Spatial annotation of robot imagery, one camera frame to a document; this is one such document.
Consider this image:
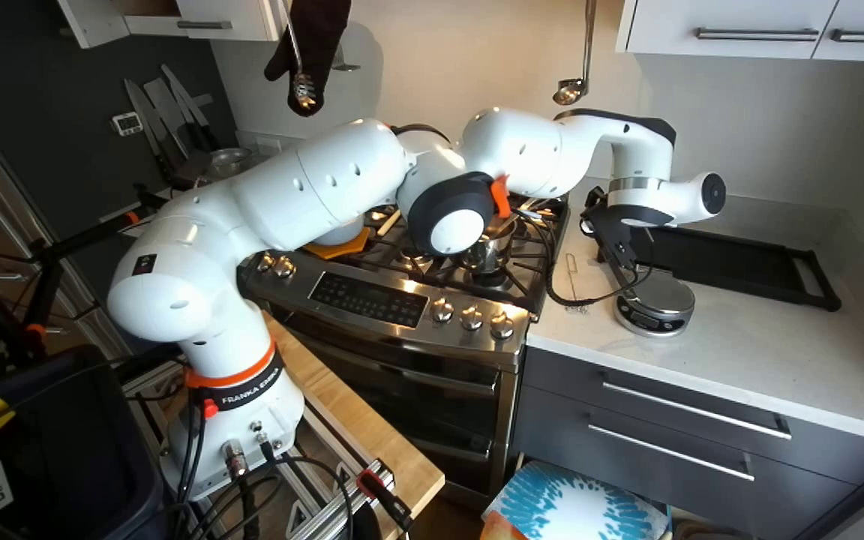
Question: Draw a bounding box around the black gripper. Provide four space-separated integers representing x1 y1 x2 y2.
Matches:
580 203 647 275

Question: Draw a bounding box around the black griddle tray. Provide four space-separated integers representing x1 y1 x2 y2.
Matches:
595 212 847 314

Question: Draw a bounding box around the dark grey drawer front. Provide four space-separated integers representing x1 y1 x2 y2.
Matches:
507 385 855 540
515 343 864 484

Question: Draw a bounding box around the wooden spatula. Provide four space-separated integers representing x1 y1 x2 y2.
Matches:
369 207 403 240

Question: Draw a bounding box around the stainless steel gas range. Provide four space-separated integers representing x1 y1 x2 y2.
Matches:
233 191 574 503

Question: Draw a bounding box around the blue and white box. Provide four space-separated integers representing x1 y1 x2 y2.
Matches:
489 460 675 540

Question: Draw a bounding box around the wooden robot stand top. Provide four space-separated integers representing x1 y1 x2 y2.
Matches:
264 314 449 521

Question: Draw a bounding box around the small hanging metal utensil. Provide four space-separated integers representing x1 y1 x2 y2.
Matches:
286 62 323 113

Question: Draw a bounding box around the black oven mitt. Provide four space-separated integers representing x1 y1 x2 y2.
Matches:
260 0 355 119

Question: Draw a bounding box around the clear glass jar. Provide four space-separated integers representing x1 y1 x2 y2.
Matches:
205 144 253 187

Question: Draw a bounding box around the steel kitchen knife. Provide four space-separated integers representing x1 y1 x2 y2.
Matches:
140 71 185 152
158 62 217 152
121 76 158 162

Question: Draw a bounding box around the black tripod with orange clamps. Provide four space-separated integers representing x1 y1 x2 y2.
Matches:
0 203 156 369

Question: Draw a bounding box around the black storage bin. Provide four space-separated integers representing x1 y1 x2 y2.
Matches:
0 343 172 540

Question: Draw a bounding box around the white wall cabinet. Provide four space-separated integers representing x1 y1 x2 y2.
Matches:
53 0 290 54

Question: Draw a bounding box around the black base cable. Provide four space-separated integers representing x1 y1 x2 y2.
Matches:
164 393 211 503
219 437 276 540

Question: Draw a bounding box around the white wall switch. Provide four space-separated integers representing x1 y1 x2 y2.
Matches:
110 108 147 141

